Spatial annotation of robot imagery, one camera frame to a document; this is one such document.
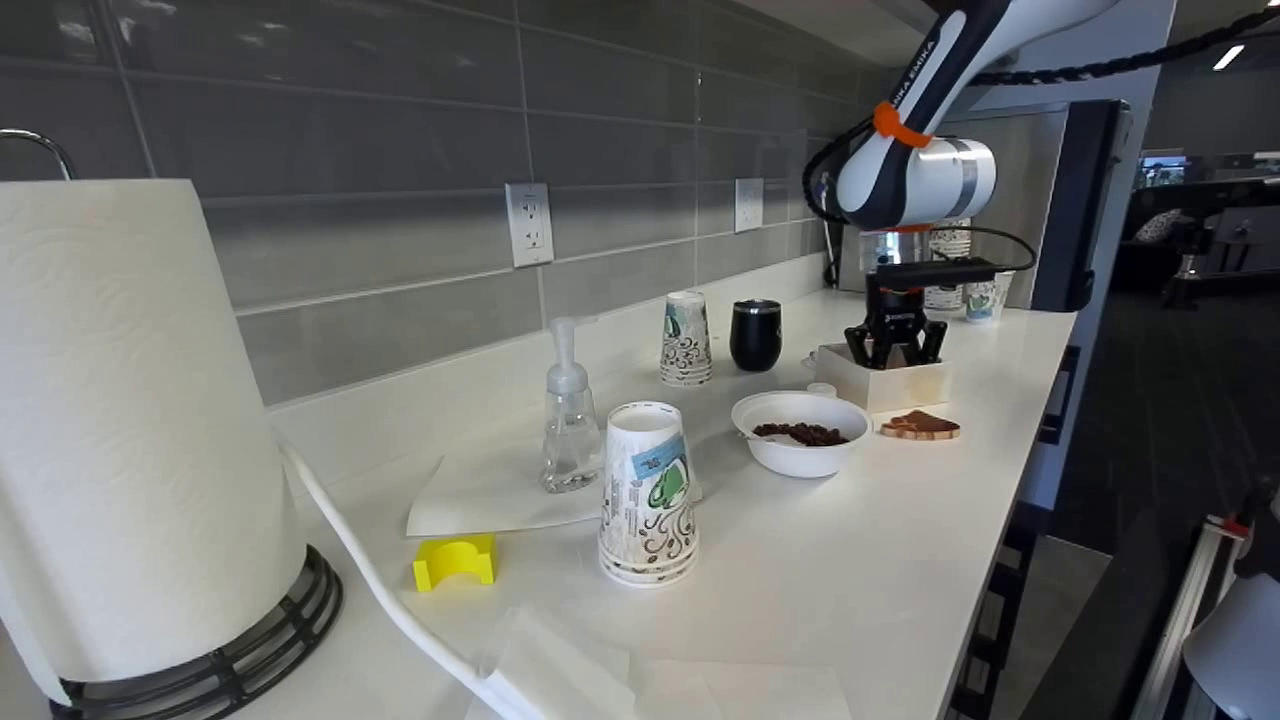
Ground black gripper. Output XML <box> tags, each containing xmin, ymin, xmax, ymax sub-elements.
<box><xmin>842</xmin><ymin>257</ymin><xmax>999</xmax><ymax>372</ymax></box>

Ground black flask tumbler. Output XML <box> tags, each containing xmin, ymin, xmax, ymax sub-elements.
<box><xmin>728</xmin><ymin>297</ymin><xmax>786</xmax><ymax>377</ymax></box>

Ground patterned paper cup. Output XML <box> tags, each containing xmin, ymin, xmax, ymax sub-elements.
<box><xmin>596</xmin><ymin>398</ymin><xmax>702</xmax><ymax>594</ymax></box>
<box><xmin>958</xmin><ymin>278</ymin><xmax>1011</xmax><ymax>324</ymax></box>
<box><xmin>661</xmin><ymin>288</ymin><xmax>715</xmax><ymax>394</ymax></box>

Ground brown coffee beans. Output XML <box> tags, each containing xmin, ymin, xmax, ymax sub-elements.
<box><xmin>752</xmin><ymin>420</ymin><xmax>850</xmax><ymax>449</ymax></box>

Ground white bowl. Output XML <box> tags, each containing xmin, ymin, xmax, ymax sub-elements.
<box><xmin>728</xmin><ymin>389</ymin><xmax>871</xmax><ymax>486</ymax></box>

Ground black tall panel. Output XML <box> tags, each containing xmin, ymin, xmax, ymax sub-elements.
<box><xmin>1030</xmin><ymin>96</ymin><xmax>1127</xmax><ymax>318</ymax></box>

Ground computer monitor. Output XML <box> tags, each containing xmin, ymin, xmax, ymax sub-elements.
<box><xmin>1137</xmin><ymin>153</ymin><xmax>1189</xmax><ymax>193</ymax></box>

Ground clear pump bottle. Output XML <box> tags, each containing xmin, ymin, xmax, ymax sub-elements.
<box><xmin>539</xmin><ymin>318</ymin><xmax>607</xmax><ymax>497</ymax></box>

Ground white tripod leg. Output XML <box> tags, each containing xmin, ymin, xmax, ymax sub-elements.
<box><xmin>1131</xmin><ymin>514</ymin><xmax>1250</xmax><ymax>720</ymax></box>

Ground white napkin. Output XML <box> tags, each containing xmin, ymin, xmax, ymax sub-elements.
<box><xmin>405</xmin><ymin>431</ymin><xmax>632</xmax><ymax>542</ymax></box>

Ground grey lamp shade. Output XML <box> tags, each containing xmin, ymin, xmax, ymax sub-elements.
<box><xmin>1181</xmin><ymin>572</ymin><xmax>1280</xmax><ymax>720</ymax></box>

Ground small yellow plastic object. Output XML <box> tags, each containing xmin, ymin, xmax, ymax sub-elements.
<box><xmin>407</xmin><ymin>532</ymin><xmax>498</xmax><ymax>595</ymax></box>

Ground black paper towel holder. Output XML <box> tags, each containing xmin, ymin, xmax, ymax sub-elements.
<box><xmin>43</xmin><ymin>542</ymin><xmax>346</xmax><ymax>720</ymax></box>

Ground white paper towel roll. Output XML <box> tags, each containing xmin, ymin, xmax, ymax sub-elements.
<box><xmin>0</xmin><ymin>176</ymin><xmax>309</xmax><ymax>705</ymax></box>

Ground grey metal curved bar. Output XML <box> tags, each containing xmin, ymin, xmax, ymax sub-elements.
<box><xmin>0</xmin><ymin>119</ymin><xmax>73</xmax><ymax>186</ymax></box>

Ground white wall outlet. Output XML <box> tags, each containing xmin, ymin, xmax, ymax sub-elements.
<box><xmin>731</xmin><ymin>176</ymin><xmax>769</xmax><ymax>237</ymax></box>
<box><xmin>498</xmin><ymin>180</ymin><xmax>558</xmax><ymax>273</ymax></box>

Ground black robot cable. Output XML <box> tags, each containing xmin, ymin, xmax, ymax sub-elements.
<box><xmin>794</xmin><ymin>3</ymin><xmax>1280</xmax><ymax>294</ymax></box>

